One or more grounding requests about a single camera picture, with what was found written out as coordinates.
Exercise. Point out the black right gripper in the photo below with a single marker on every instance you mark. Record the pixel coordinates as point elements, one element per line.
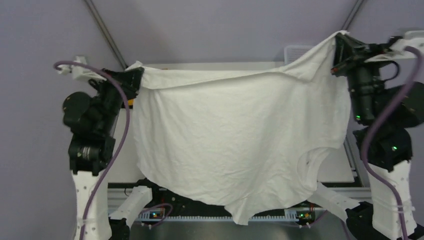
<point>349,53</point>

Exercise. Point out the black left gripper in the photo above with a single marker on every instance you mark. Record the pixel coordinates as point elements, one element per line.
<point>130,80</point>

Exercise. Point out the white t-shirt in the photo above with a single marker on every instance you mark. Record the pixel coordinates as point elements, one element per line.
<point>247,140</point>

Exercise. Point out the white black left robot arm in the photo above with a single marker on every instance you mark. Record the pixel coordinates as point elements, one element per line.
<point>93,149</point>

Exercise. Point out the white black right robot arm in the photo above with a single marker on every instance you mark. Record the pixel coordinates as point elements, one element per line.
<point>384,144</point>

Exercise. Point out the white plastic laundry basket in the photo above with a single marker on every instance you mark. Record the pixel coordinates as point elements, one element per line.
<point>293,52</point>

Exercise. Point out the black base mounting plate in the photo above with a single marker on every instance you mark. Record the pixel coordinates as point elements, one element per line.
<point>183,206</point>

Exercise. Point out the aluminium frame rail left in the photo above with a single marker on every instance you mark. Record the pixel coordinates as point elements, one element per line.
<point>105,33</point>

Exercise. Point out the aluminium frame rail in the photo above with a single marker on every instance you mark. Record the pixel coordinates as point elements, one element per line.
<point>351,17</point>
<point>105,33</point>

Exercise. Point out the aluminium frame rail right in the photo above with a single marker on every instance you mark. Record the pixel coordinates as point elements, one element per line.
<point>351,17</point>

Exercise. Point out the aluminium front rail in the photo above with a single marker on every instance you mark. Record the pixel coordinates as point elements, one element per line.
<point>116,196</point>

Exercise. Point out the white cable duct strip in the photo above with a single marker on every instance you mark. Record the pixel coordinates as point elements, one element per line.
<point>288,216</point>

